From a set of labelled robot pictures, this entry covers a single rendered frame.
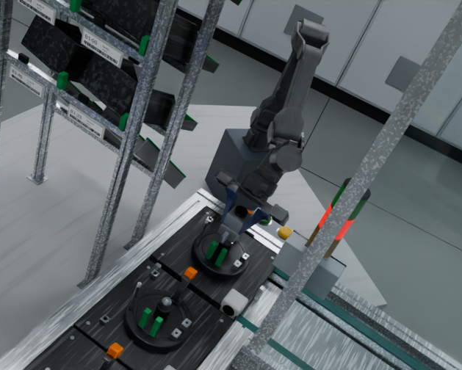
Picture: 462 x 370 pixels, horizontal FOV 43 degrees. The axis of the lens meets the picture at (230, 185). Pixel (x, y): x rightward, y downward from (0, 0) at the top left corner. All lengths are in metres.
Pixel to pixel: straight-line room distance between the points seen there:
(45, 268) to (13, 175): 0.31
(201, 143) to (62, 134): 0.44
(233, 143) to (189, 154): 0.26
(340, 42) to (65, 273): 3.17
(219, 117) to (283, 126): 0.77
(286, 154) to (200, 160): 0.64
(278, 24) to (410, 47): 0.92
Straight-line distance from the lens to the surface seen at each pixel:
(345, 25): 4.20
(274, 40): 4.35
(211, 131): 1.97
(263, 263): 1.43
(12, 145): 1.70
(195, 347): 1.23
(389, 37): 4.18
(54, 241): 1.47
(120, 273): 1.30
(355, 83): 4.33
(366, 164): 0.93
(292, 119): 1.32
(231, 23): 4.42
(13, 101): 3.33
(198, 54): 1.13
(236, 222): 1.28
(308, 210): 1.84
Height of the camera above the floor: 1.95
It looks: 38 degrees down
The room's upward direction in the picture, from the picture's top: 24 degrees clockwise
